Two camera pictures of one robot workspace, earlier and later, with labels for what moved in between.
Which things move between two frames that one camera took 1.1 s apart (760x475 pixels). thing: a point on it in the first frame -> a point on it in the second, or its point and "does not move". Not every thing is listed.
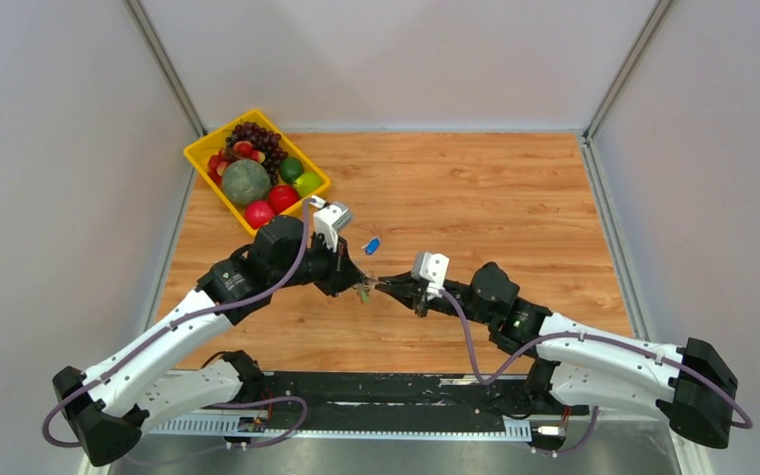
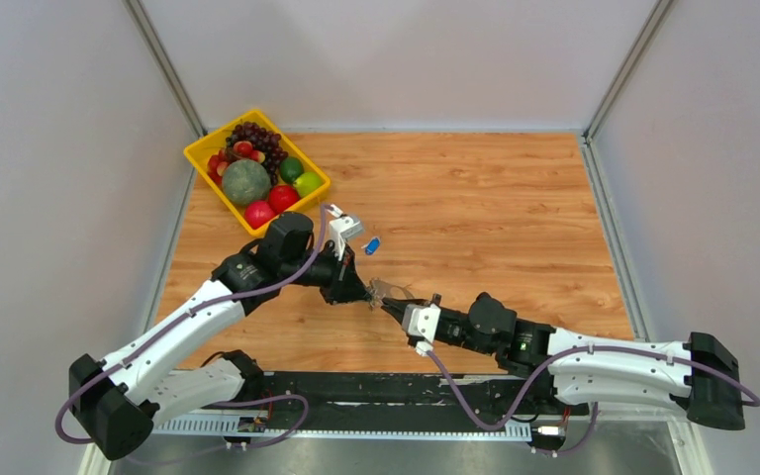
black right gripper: [406, 289] -> [396, 307]
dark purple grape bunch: [263, 142] does not move
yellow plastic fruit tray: [198, 153] does not move
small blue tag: [371, 246] does not move
